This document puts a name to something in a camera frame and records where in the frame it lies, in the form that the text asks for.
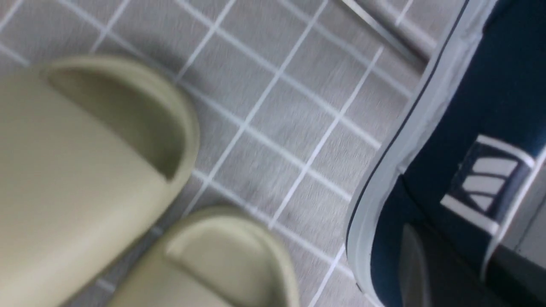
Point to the navy slip-on shoe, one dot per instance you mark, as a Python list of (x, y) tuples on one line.
[(451, 213)]

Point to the silver metal shoe rack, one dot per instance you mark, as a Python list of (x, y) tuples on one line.
[(386, 18)]

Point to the grey checked table cloth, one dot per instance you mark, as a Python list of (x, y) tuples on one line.
[(294, 98)]

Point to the right olive foam slide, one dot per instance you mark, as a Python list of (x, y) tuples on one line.
[(218, 256)]

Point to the olive foam slide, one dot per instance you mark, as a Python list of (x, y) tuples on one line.
[(218, 256), (94, 148)]

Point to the left olive foam slide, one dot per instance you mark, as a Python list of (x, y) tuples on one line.
[(94, 148)]

